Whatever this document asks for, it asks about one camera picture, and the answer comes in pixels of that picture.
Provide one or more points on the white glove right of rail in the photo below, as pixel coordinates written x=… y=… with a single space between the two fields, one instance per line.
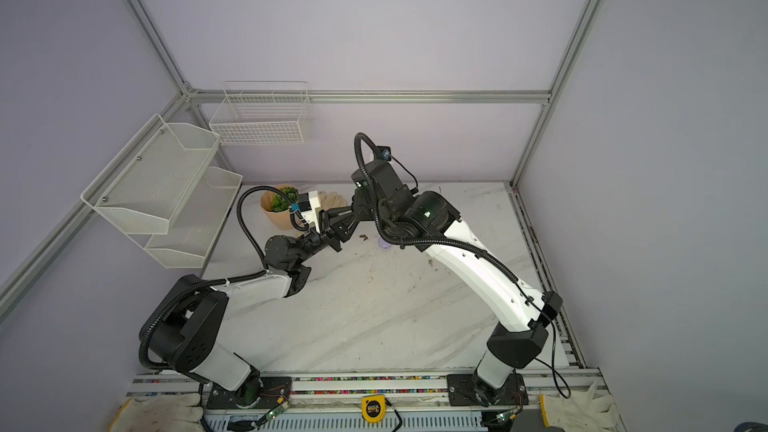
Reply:
x=583 y=411

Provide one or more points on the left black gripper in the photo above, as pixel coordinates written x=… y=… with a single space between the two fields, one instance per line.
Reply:
x=331 y=235

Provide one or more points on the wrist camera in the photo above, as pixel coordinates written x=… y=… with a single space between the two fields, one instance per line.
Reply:
x=305 y=212
x=384 y=153

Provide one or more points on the white mesh two-tier shelf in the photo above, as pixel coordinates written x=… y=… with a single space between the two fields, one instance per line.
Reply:
x=164 y=192

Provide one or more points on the peach pot with succulent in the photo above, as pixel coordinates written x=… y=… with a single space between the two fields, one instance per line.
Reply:
x=277 y=208

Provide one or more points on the white wire basket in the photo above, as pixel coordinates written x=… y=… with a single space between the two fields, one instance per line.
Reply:
x=263 y=113

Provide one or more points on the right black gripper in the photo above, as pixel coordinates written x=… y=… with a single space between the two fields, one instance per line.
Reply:
x=357 y=210

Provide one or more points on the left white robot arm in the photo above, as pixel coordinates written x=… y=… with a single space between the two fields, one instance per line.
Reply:
x=182 y=333

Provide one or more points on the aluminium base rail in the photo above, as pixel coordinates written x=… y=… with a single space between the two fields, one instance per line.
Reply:
x=417 y=401

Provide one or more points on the beige work glove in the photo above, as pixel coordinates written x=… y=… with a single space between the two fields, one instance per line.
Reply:
x=332 y=200

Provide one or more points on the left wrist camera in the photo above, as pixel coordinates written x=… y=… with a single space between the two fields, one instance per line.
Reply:
x=305 y=212

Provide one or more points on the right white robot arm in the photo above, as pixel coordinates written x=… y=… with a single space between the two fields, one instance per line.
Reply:
x=428 y=222

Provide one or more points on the yellow tape measure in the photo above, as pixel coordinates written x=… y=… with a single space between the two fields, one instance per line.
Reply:
x=374 y=408

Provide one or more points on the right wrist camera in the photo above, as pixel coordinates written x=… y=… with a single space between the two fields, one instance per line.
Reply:
x=384 y=153

